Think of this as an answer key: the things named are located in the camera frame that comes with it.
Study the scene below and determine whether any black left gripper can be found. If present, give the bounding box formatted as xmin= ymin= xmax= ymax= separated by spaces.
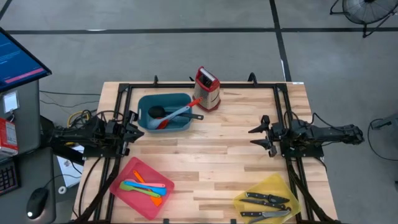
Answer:
xmin=107 ymin=111 xmax=146 ymax=156

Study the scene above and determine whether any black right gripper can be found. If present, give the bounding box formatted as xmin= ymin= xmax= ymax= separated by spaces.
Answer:
xmin=248 ymin=114 xmax=284 ymax=157

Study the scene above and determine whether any grey-blue serving spoon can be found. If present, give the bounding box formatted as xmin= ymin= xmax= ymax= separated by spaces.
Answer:
xmin=147 ymin=105 xmax=191 ymax=131

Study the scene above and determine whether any pink spatula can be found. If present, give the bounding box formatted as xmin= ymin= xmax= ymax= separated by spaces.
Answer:
xmin=124 ymin=179 xmax=166 ymax=189

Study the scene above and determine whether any orange spatula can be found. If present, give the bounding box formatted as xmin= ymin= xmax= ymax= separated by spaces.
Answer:
xmin=132 ymin=170 xmax=164 ymax=207

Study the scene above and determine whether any red spatula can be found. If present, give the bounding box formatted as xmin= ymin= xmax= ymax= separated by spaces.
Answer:
xmin=156 ymin=97 xmax=203 ymax=130

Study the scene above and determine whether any large black-handled knife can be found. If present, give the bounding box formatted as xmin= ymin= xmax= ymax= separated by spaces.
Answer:
xmin=239 ymin=210 xmax=290 ymax=218

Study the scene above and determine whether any black ladle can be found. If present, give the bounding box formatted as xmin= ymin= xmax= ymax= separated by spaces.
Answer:
xmin=147 ymin=105 xmax=205 ymax=121

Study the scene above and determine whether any teal plastic bin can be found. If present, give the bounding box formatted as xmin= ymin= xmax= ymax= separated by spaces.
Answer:
xmin=137 ymin=93 xmax=193 ymax=134

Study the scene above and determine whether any yellow plastic tray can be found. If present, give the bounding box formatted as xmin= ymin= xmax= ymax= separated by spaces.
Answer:
xmin=233 ymin=172 xmax=302 ymax=224

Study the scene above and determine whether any pink plastic tray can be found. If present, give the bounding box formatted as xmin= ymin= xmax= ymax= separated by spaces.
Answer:
xmin=108 ymin=156 xmax=175 ymax=221

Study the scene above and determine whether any steel box grater red trim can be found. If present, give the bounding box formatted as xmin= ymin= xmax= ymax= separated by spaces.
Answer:
xmin=192 ymin=65 xmax=221 ymax=113

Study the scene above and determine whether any white paper sheet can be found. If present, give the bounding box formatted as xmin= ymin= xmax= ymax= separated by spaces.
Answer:
xmin=57 ymin=146 xmax=84 ymax=189

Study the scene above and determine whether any grey computer case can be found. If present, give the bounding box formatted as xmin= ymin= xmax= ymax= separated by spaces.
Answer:
xmin=0 ymin=80 xmax=41 ymax=156

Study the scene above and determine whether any grey desk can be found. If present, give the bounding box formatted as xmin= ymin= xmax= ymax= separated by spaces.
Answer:
xmin=0 ymin=146 xmax=57 ymax=224

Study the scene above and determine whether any black computer mouse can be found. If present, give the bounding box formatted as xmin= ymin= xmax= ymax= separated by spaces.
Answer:
xmin=25 ymin=187 xmax=50 ymax=220

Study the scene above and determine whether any grey floor object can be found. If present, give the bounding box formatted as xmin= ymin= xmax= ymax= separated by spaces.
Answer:
xmin=371 ymin=112 xmax=398 ymax=131

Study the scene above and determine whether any red box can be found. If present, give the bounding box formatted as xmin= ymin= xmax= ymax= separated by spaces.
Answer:
xmin=0 ymin=118 xmax=19 ymax=156

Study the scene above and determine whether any white label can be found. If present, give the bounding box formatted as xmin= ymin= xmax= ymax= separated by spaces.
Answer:
xmin=2 ymin=91 xmax=20 ymax=113

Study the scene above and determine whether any black keyboard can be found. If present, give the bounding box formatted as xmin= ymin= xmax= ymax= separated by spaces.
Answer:
xmin=0 ymin=158 xmax=20 ymax=196

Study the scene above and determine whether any computer monitor blue screen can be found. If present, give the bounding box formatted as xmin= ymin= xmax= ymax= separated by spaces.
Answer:
xmin=0 ymin=27 xmax=53 ymax=93

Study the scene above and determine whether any black floor fan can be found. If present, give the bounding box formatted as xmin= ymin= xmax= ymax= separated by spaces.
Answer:
xmin=330 ymin=0 xmax=398 ymax=39

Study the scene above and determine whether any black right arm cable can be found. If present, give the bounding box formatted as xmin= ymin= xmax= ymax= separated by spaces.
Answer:
xmin=283 ymin=110 xmax=340 ymax=133

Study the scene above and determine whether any yellow cable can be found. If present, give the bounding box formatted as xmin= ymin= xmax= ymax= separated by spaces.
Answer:
xmin=67 ymin=110 xmax=91 ymax=125

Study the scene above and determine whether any black metal table frame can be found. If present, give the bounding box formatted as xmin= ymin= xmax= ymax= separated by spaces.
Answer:
xmin=73 ymin=73 xmax=340 ymax=224

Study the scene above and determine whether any black floor cable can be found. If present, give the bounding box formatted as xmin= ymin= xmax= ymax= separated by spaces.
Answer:
xmin=368 ymin=118 xmax=398 ymax=162

